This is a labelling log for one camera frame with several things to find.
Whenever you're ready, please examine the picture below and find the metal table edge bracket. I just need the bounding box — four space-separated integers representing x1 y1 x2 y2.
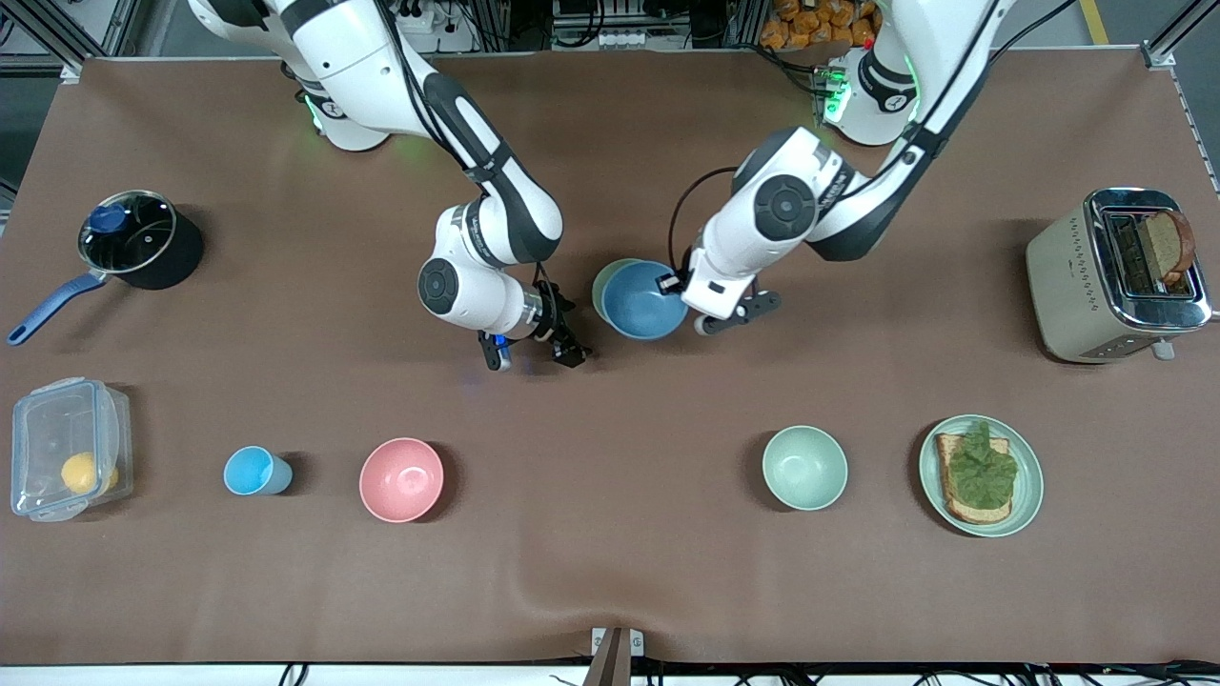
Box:
590 627 645 686

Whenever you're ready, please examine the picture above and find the beige chrome toaster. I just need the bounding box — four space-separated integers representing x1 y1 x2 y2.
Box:
1027 187 1213 364

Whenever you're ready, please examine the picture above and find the light green plate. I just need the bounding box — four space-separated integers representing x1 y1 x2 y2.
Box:
919 414 1045 538

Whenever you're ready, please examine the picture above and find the white power strip with plugs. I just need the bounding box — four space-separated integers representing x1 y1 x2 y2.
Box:
396 0 449 35

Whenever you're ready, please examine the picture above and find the blue bowl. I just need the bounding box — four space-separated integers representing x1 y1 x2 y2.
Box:
600 262 689 341

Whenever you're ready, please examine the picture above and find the clear plastic lidded container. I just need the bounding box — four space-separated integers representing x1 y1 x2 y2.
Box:
10 377 134 523

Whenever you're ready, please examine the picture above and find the yellow orange fruit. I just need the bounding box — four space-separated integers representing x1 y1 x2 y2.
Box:
61 452 120 494

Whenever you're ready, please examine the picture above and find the black pot with blue handle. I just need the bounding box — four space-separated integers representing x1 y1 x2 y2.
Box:
8 190 205 346

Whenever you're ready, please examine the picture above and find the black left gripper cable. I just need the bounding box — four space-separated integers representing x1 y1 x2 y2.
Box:
666 168 741 273

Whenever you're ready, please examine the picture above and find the blue plastic cup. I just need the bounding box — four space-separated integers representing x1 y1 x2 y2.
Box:
223 446 294 496

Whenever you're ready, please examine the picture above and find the brown bread slice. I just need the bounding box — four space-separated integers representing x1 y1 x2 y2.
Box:
1144 210 1196 287

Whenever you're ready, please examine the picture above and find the pink bowl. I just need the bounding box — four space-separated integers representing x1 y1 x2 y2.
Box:
359 437 445 524

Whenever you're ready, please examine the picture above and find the green lettuce leaf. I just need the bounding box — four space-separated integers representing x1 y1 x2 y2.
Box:
946 421 1019 511

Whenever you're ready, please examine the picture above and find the orange snack bag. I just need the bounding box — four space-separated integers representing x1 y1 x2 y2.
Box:
760 0 883 50

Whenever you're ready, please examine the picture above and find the toast bread slice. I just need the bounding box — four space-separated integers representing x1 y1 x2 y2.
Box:
935 434 1013 525

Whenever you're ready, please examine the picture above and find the glass lid with blue knob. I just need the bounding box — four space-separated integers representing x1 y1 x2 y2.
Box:
78 191 179 275

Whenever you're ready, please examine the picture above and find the light green bowl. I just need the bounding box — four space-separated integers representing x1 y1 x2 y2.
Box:
591 257 641 326
762 425 848 512

